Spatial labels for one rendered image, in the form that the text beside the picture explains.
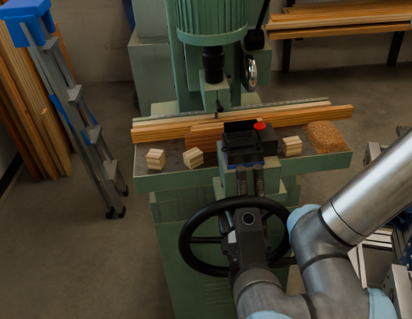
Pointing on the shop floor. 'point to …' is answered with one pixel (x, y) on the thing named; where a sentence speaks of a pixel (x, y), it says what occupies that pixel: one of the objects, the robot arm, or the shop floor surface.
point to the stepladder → (64, 93)
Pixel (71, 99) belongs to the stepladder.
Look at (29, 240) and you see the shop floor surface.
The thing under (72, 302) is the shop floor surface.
